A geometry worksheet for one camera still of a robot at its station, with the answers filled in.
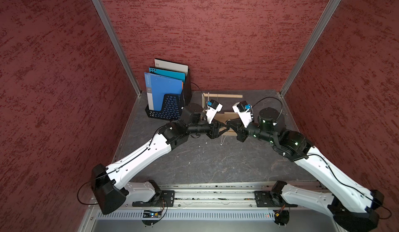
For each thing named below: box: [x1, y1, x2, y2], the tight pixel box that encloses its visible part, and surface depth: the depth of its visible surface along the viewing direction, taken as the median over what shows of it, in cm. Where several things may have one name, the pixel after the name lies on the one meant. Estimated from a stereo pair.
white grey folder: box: [154, 58, 189, 76], surface depth 100 cm
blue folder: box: [143, 72, 183, 112], surface depth 91 cm
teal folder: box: [148, 67, 186, 83], surface depth 94 cm
